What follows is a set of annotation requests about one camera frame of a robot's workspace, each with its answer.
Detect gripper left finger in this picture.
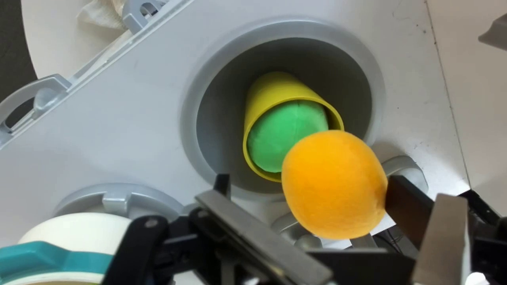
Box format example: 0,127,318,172
193,173,336,285

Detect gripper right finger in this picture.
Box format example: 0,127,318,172
383,175,472,285

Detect yellow plush ball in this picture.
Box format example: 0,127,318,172
280,131,390,243

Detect yellow bowl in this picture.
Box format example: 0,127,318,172
241,72,345,186

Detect white toy kitchen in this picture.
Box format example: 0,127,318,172
0,0,507,285

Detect smooth green plush ball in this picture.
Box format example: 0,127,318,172
247,100,329,175

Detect white crumpled cloth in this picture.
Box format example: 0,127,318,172
77,0,130,32

